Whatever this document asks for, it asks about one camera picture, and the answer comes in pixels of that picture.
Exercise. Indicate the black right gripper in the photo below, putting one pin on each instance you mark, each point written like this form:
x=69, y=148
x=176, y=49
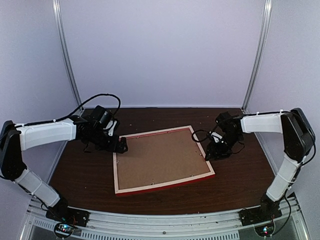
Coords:
x=215, y=152

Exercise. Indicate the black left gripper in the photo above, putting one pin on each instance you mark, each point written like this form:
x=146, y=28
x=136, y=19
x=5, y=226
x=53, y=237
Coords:
x=113, y=147

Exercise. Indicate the brown backing board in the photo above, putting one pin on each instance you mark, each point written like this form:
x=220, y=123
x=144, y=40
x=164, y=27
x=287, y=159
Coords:
x=160, y=160

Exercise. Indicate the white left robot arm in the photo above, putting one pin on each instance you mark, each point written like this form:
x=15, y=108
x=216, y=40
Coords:
x=97, y=128

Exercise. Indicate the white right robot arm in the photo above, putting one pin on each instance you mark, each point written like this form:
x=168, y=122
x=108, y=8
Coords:
x=298, y=140

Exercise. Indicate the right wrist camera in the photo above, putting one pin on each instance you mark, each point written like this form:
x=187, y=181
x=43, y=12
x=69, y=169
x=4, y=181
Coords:
x=215, y=137

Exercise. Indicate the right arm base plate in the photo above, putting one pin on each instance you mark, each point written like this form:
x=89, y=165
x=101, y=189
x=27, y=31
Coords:
x=254, y=216

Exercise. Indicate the aluminium front rail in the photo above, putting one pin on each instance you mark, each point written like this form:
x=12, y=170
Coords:
x=224, y=225

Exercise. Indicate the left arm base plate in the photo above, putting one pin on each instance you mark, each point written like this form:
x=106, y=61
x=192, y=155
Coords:
x=75, y=217

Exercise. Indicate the right aluminium corner post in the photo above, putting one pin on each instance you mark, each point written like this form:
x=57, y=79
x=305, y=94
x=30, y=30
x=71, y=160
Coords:
x=263, y=35

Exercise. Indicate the aluminium corner post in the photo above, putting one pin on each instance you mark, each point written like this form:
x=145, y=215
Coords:
x=65, y=53
x=263, y=35

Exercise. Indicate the left aluminium corner post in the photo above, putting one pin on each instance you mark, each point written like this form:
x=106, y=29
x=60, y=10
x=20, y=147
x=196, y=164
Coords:
x=65, y=53

